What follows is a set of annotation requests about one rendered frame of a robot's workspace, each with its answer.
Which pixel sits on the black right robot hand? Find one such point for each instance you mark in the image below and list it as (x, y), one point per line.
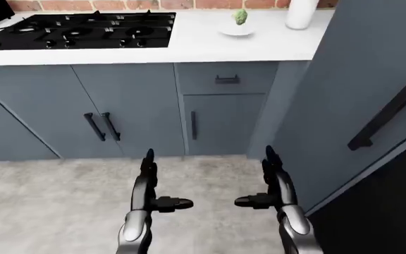
(277, 185)

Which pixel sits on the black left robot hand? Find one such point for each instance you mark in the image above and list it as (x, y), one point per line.
(146, 182)

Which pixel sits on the black oven front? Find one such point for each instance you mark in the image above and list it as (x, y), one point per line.
(382, 206)

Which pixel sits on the green broccoli floret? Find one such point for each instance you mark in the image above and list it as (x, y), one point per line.
(240, 16)

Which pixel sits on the narrow grey cabinet door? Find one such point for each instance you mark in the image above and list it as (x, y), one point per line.
(220, 124)

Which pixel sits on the tall grey cabinet panel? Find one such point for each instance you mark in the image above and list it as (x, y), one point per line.
(347, 92)

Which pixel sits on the grey drawer front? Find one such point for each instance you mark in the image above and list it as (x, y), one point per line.
(224, 78)

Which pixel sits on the grey corner cabinet door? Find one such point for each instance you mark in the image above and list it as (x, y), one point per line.
(5, 132)

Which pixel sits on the white round plate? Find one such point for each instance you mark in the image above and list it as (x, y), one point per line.
(236, 32)

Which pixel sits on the black gas cooktop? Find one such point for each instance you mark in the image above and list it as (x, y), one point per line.
(79, 30)

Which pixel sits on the white cylindrical container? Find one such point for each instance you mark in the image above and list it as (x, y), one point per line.
(300, 13)

